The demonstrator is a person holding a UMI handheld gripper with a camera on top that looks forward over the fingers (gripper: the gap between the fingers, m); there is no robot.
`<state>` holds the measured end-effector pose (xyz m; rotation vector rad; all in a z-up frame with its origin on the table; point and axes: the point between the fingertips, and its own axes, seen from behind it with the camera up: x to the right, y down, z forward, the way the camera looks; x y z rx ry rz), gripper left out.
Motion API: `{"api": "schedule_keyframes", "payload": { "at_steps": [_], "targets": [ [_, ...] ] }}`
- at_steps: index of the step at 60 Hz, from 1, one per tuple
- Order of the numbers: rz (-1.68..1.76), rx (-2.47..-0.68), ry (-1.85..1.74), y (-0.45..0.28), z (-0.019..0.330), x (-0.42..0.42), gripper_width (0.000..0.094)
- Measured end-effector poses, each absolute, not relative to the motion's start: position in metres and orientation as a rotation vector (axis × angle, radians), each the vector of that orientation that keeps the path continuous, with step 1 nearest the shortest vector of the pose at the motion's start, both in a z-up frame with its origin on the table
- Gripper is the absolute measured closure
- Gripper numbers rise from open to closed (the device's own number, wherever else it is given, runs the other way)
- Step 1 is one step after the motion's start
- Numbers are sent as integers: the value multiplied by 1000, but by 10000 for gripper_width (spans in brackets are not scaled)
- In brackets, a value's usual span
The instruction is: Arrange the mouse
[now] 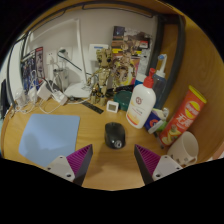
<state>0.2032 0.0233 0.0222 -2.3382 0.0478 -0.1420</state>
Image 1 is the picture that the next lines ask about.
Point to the colourful printed box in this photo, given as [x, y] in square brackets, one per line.
[133, 38]

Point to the small white cube clock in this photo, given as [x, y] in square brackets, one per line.
[112, 107]

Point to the steel cup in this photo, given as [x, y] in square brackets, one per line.
[61, 79]

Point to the white mug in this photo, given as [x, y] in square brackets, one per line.
[185, 146]

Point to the clear glass jar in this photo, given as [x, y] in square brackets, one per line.
[20, 97]

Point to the white wall socket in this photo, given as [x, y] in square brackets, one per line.
[51, 57]
[63, 54]

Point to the white wall box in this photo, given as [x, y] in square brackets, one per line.
[96, 50]

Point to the dark green round tin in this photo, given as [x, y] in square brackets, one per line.
[124, 100]

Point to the black bag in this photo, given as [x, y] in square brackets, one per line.
[3, 100]

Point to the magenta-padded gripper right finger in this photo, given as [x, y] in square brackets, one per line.
[165, 166]

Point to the gold brown figurine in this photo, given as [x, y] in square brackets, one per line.
[105, 76]

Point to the white bottle with red cap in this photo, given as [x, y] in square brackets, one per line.
[141, 106]

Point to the black computer mouse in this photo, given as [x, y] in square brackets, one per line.
[115, 135]

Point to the red snack can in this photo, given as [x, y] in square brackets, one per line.
[183, 116]

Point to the light blue mouse pad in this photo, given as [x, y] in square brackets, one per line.
[46, 136]

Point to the black ruler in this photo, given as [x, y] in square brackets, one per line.
[90, 106]

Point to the white power strip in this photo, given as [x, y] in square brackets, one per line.
[60, 97]

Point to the dark bottle with white nozzle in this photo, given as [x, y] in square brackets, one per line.
[160, 83]

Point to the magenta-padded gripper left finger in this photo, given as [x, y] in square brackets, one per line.
[60, 166]

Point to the white charger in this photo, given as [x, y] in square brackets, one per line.
[32, 94]
[44, 91]

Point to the small blue white carton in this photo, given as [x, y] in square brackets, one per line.
[155, 121]

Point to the blue model kit box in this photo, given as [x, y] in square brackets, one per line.
[32, 68]

